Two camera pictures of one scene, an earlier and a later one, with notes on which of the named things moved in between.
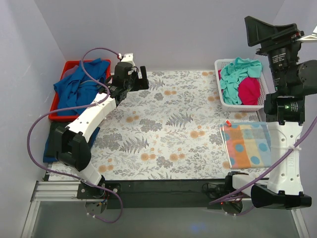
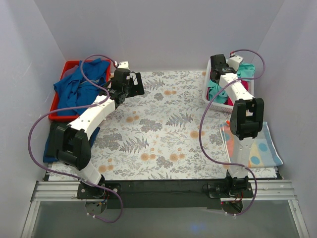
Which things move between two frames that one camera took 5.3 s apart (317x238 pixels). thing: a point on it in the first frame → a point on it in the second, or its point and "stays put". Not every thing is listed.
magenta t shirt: (248, 90) → (245, 84)
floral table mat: (170, 131) stays put
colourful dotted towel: (247, 144) stays put
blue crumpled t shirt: (79, 88) stays put
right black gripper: (276, 40) → (214, 75)
